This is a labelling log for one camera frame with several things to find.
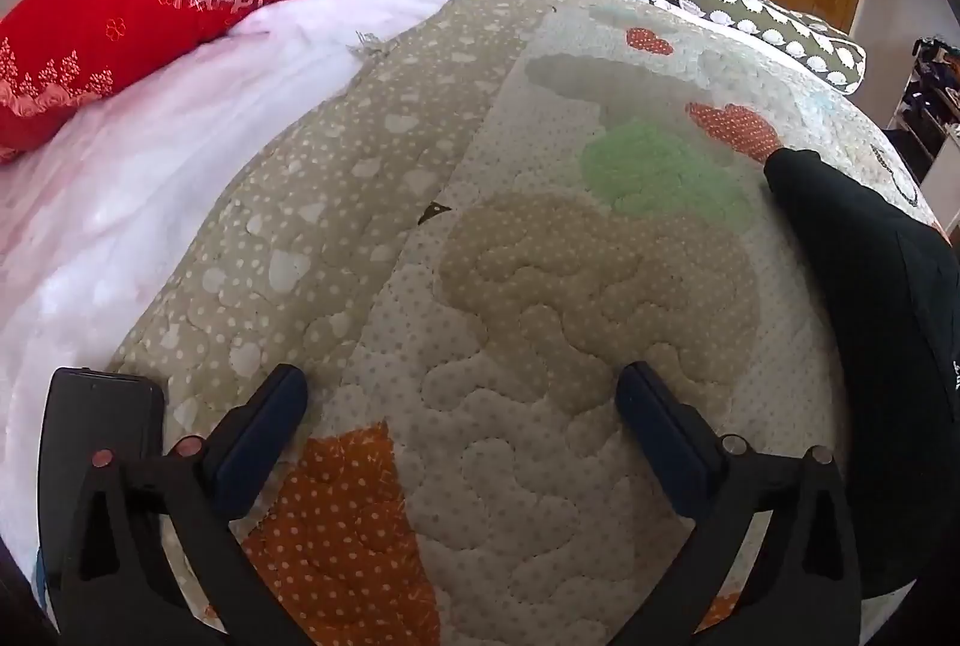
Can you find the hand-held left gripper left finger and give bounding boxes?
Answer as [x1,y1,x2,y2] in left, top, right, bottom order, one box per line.
[56,363,317,646]

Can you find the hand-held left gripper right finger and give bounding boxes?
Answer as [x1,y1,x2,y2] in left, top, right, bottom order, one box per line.
[596,360,863,646]

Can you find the black pants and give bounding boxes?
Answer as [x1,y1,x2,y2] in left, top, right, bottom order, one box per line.
[763,148,960,602]

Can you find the black rectangular device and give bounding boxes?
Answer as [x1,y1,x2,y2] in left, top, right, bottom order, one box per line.
[36,367,166,591]

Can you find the patchwork quilted bedspread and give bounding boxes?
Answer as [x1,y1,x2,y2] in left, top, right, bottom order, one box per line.
[105,0,947,646]

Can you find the white fluffy blanket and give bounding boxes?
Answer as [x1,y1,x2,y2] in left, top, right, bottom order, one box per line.
[0,0,511,587]

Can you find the green patterned bolster pillow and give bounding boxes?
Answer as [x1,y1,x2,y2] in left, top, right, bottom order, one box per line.
[651,0,869,95]

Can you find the shoe rack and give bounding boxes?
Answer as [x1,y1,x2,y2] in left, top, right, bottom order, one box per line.
[885,35,960,182]

